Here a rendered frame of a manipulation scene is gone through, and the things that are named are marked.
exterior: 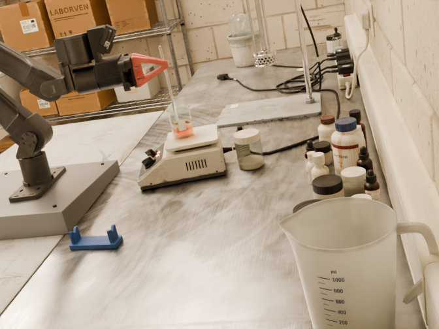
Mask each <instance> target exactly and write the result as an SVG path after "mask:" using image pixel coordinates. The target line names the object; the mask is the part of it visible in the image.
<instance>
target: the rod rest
mask: <svg viewBox="0 0 439 329"><path fill-rule="evenodd" d="M107 234H108V236H80V232H79V229H78V226H75V227H74V229H73V231H72V232H69V236H70V239H71V243H70V244H69V248H70V250H83V249H116V248H117V247H118V246H119V244H121V242H122V241H123V237H122V235H118V233H117V230H116V226H115V224H113V225H111V230H107Z"/></svg>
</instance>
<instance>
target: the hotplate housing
mask: <svg viewBox="0 0 439 329"><path fill-rule="evenodd" d="M218 138H219V141H218V142H217V143H215V144H209V145H205V146H199V147H194V148H188V149H181V150H178V151H171V152H167V151H166V150H165V146H166V142H167V141H165V145H164V150H163V157H162V160H160V161H159V162H158V163H157V164H156V165H154V166H153V167H152V168H151V169H149V171H147V172H146V173H145V174H144V175H143V176H141V177H140V178H139V179H138V181H137V183H138V186H140V190H145V189H151V188H155V187H162V186H166V185H172V184H176V183H183V182H187V181H193V180H200V179H204V178H211V177H214V176H221V175H225V170H226V169H225V158H224V153H227V152H229V151H232V150H233V149H232V147H223V146H222V142H221V136H220V132H218Z"/></svg>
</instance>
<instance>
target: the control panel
mask: <svg viewBox="0 0 439 329"><path fill-rule="evenodd" d="M164 145H165V143H163V144H162V145H160V146H159V147H158V148H157V149H156V150H157V151H159V153H158V154H159V155H158V154H156V155H158V156H157V157H156V155H155V156H154V157H153V158H154V159H156V161H155V163H154V164H153V165H152V166H151V167H150V168H148V169H145V166H144V165H143V164H142V166H141V169H140V174H139V177H138V178H140V177H141V176H143V175H144V174H145V173H146V172H147V171H149V169H151V168H152V167H153V166H154V165H156V164H157V163H158V162H159V161H160V160H162V157H163V150H164Z"/></svg>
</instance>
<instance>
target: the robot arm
mask: <svg viewBox="0 0 439 329"><path fill-rule="evenodd" d="M116 32H117V29H116V28H115V27H112V26H110V25H108V24H107V25H101V26H97V27H91V28H89V29H88V30H87V33H81V34H75V35H71V36H66V37H61V38H58V39H55V40H54V47H55V49H56V54H57V58H58V61H59V63H58V65H59V69H60V71H59V70H57V69H55V68H53V67H52V66H50V65H48V66H47V65H45V64H44V63H41V62H40V61H37V60H36V59H32V58H30V57H28V56H26V55H24V54H22V53H21V52H19V51H17V50H15V49H14V48H11V47H10V46H8V45H6V44H5V43H3V42H1V41H0V72H2V73H3V74H6V75H7V76H9V77H11V78H12V79H14V80H15V81H17V82H18V83H19V84H20V85H22V86H24V87H25V88H27V89H28V90H29V92H30V93H31V94H33V95H35V96H37V97H38V98H40V99H42V100H44V101H46V102H54V101H56V100H58V99H60V98H61V97H62V96H64V95H66V94H69V93H70V92H72V91H73V90H75V91H77V92H78V94H79V95H82V94H86V93H92V92H96V91H101V90H106V89H112V88H115V87H121V86H123V88H124V91H125V92H126V91H130V90H131V87H135V88H136V87H141V86H143V85H144V84H145V83H146V82H148V81H150V80H151V79H152V78H154V77H155V76H157V75H158V74H159V73H161V72H163V71H164V70H165V69H167V68H168V67H169V64H168V61H167V60H161V59H158V58H154V57H149V56H146V55H141V54H136V53H133V54H122V55H121V54H118V55H112V56H108V57H101V54H103V55H104V54H105V53H106V54H109V53H110V52H111V50H112V47H113V45H114V43H113V40H114V37H115V35H116ZM91 60H95V64H94V65H91V66H87V67H81V68H77V69H76V67H77V66H81V65H87V64H89V63H92V61H91ZM141 63H152V64H158V65H161V66H160V67H158V68H157V69H155V70H153V71H152V72H150V73H148V74H146V75H144V73H143V71H142V65H141ZM0 125H1V126H2V127H3V128H4V130H5V131H6V132H8V133H9V135H11V136H10V137H9V138H10V139H11V140H12V141H13V142H14V143H16V144H17V145H18V150H17V153H16V159H17V160H18V162H19V165H20V169H21V172H22V176H23V179H24V180H23V181H22V183H23V185H22V186H21V187H20V188H18V189H17V190H16V191H15V192H14V193H13V194H11V195H10V196H9V198H8V199H9V202H10V203H12V202H22V201H27V200H36V199H39V198H40V197H41V196H42V195H43V194H44V193H45V192H47V190H49V188H51V186H52V185H53V184H54V183H55V182H56V181H57V180H58V179H59V178H60V177H61V176H62V175H63V174H64V173H65V172H66V168H65V166H61V167H55V168H50V167H49V164H48V159H47V156H46V152H45V151H41V150H42V149H43V148H44V147H45V145H46V144H47V143H49V141H51V139H52V137H53V133H54V132H53V128H52V126H51V124H49V123H48V122H47V121H46V120H45V119H44V118H43V117H42V116H41V115H39V114H38V113H37V112H35V113H34V114H33V113H32V112H31V111H29V110H28V109H27V108H26V107H24V106H22V105H21V104H19V103H18V102H16V101H15V100H14V99H13V98H12V97H11V96H9V95H8V94H7V93H6V92H5V91H3V90H2V89H1V88H0Z"/></svg>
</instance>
